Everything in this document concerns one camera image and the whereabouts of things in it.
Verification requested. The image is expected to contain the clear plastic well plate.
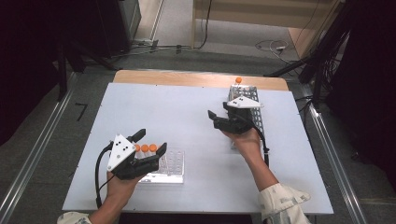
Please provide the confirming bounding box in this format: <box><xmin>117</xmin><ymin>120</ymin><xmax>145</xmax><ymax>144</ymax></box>
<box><xmin>136</xmin><ymin>148</ymin><xmax>186</xmax><ymax>185</ymax></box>

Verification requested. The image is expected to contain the aluminium floor rail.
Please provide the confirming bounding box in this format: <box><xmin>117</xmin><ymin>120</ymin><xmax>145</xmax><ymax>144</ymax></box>
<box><xmin>0</xmin><ymin>72</ymin><xmax>78</xmax><ymax>224</ymax></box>
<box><xmin>298</xmin><ymin>82</ymin><xmax>370</xmax><ymax>224</ymax></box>

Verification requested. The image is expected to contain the black hanging cable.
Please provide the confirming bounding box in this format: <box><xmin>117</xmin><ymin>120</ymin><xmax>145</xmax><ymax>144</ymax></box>
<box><xmin>192</xmin><ymin>0</ymin><xmax>214</xmax><ymax>50</ymax></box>

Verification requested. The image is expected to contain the right hand-held gripper black cable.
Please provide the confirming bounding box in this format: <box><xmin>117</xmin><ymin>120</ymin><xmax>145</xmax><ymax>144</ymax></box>
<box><xmin>236</xmin><ymin>113</ymin><xmax>271</xmax><ymax>169</ymax></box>

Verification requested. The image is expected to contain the black metal stand post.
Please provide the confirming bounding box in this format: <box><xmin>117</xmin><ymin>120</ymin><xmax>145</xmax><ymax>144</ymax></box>
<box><xmin>57</xmin><ymin>43</ymin><xmax>69</xmax><ymax>102</ymax></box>

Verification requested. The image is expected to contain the metal test tube rack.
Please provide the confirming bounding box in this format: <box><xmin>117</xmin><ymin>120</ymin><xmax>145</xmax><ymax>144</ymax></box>
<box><xmin>228</xmin><ymin>84</ymin><xmax>268</xmax><ymax>150</ymax></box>

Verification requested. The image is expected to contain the left hand-held gripper black cable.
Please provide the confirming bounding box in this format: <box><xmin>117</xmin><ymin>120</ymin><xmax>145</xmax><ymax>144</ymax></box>
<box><xmin>94</xmin><ymin>141</ymin><xmax>115</xmax><ymax>209</ymax></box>

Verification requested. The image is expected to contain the light wooden furniture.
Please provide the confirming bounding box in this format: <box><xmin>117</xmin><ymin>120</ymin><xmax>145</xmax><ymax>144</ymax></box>
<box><xmin>190</xmin><ymin>0</ymin><xmax>344</xmax><ymax>60</ymax></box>

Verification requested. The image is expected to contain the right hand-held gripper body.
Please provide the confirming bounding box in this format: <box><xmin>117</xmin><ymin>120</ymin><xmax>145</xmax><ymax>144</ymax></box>
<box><xmin>225</xmin><ymin>95</ymin><xmax>264</xmax><ymax>135</ymax></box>

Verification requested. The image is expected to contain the person's left hand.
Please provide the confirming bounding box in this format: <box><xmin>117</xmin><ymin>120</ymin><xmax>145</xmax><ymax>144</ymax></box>
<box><xmin>105</xmin><ymin>172</ymin><xmax>146</xmax><ymax>205</ymax></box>

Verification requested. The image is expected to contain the white floor cable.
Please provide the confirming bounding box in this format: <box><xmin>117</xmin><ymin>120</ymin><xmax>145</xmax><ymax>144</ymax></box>
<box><xmin>255</xmin><ymin>38</ymin><xmax>292</xmax><ymax>60</ymax></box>

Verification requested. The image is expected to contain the black stand with cables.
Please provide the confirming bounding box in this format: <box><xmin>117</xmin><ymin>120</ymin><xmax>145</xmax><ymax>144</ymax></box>
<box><xmin>264</xmin><ymin>0</ymin><xmax>353</xmax><ymax>110</ymax></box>

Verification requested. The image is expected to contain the dark cabinet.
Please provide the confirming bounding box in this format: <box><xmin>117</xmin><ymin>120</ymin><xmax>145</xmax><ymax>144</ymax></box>
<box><xmin>92</xmin><ymin>0</ymin><xmax>143</xmax><ymax>59</ymax></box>

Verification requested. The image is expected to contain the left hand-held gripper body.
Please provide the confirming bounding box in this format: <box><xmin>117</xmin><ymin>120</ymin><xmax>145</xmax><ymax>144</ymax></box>
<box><xmin>106</xmin><ymin>133</ymin><xmax>148</xmax><ymax>181</ymax></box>

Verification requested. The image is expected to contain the person's right hand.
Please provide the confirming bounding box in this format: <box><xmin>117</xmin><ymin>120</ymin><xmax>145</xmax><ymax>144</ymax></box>
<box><xmin>220</xmin><ymin>126</ymin><xmax>262</xmax><ymax>161</ymax></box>

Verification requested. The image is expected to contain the grey floor cable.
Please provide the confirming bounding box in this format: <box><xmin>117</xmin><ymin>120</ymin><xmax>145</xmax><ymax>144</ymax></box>
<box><xmin>110</xmin><ymin>38</ymin><xmax>192</xmax><ymax>60</ymax></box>

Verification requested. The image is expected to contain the hand-held gripper black cable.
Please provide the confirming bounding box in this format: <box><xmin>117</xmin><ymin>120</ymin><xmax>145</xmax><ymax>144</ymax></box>
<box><xmin>236</xmin><ymin>113</ymin><xmax>271</xmax><ymax>169</ymax></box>
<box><xmin>94</xmin><ymin>141</ymin><xmax>115</xmax><ymax>209</ymax></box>

